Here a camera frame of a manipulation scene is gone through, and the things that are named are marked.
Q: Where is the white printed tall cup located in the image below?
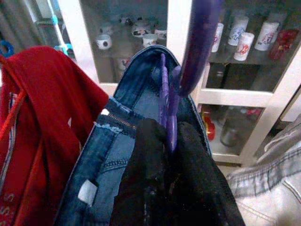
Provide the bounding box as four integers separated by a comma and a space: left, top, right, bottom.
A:
227, 15, 249, 47
254, 21, 280, 52
211, 22, 224, 53
233, 32, 255, 62

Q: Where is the white cup with red print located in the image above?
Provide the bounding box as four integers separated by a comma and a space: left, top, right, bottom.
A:
116, 56, 132, 71

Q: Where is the pink red hanger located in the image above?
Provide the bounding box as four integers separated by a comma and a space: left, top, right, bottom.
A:
0, 89, 27, 142

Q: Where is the red ornament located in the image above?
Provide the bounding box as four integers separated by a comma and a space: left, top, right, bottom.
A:
200, 110, 216, 141

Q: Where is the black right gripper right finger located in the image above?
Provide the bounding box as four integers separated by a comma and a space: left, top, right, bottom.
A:
170, 121, 246, 226

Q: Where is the red printed t-shirt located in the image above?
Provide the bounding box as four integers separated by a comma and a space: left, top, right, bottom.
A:
0, 46, 110, 226

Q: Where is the white pole with teal clips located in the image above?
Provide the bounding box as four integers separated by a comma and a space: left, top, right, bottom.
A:
46, 0, 73, 56

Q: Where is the purple plastic hanger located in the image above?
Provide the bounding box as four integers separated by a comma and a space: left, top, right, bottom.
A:
158, 0, 224, 153

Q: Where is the white glass-door cabinet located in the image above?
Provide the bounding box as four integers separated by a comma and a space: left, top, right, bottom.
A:
57, 0, 301, 167

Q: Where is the blue plastic hanger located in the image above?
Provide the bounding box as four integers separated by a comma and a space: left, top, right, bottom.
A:
0, 39, 15, 58

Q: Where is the red gift box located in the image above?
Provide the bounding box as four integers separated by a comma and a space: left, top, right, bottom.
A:
269, 29, 300, 61

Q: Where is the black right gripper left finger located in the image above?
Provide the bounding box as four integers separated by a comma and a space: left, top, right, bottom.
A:
110, 118, 174, 226

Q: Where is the small white cup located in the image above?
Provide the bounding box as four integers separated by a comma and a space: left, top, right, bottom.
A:
154, 27, 168, 40
142, 33, 158, 48

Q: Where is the blue denim garment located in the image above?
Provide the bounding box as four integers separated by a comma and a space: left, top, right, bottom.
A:
53, 44, 214, 226

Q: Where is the white cup with black dot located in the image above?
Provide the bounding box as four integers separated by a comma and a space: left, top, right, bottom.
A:
95, 34, 113, 50

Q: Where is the off-white stitched shirt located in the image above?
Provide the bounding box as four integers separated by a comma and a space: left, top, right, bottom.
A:
226, 119, 301, 226

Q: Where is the grey curtain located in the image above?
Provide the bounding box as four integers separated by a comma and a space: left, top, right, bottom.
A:
0, 0, 56, 51

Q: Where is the glass jar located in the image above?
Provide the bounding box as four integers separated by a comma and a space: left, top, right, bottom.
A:
220, 106, 246, 147

